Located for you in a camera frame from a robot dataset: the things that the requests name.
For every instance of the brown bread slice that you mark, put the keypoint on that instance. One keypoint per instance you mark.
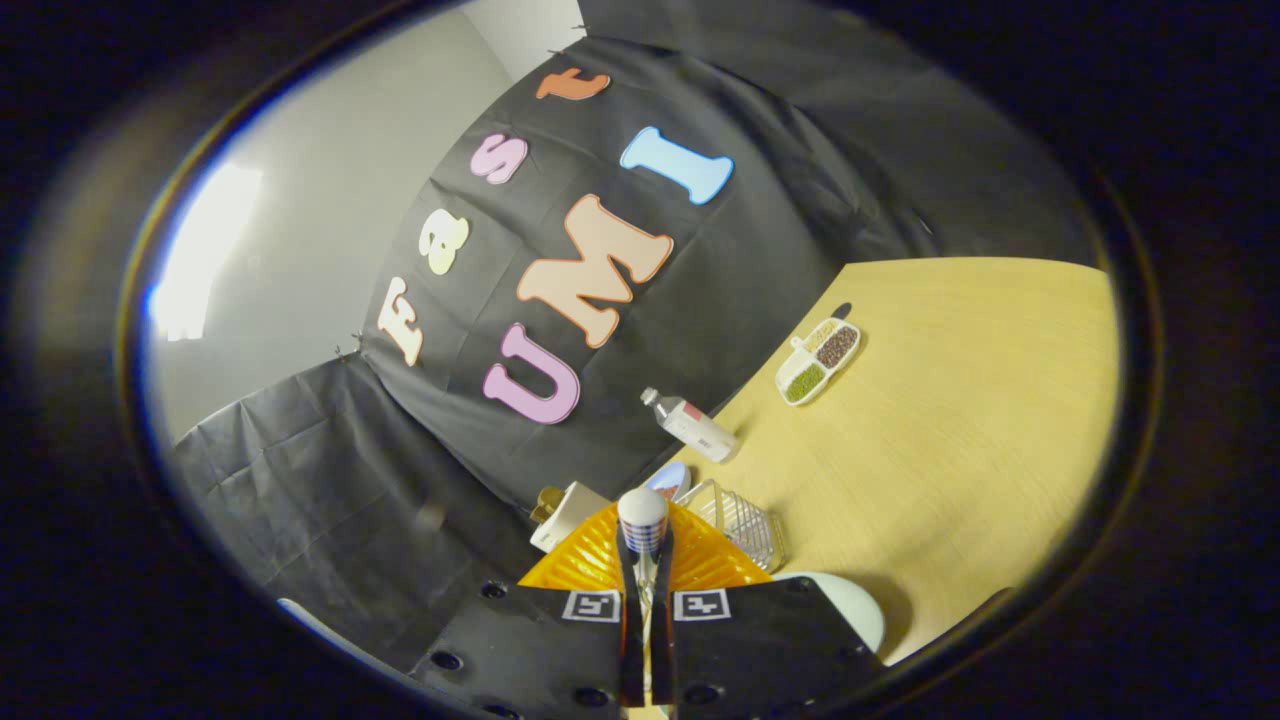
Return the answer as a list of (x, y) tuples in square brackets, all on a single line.
[(548, 503)]

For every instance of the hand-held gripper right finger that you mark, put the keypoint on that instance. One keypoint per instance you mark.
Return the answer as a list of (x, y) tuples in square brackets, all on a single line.
[(663, 640)]

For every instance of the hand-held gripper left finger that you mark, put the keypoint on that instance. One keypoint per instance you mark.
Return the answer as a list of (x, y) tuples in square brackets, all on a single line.
[(630, 640)]

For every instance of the blue plate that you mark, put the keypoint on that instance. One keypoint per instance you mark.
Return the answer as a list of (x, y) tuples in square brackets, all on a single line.
[(668, 478)]

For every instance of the white toaster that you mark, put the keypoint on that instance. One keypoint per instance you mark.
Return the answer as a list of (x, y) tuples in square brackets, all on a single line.
[(575, 510)]

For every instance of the white divided dish with beans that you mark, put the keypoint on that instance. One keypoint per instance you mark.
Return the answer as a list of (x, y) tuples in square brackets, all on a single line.
[(815, 365)]

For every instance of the clear plastic bottle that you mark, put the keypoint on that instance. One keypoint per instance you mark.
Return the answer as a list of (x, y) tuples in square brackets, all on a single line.
[(695, 428)]

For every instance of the black backdrop cloth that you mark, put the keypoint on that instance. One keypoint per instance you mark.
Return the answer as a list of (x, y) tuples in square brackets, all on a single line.
[(760, 250)]

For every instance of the pale green plate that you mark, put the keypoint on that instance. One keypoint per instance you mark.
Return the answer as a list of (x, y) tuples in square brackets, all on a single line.
[(850, 605)]

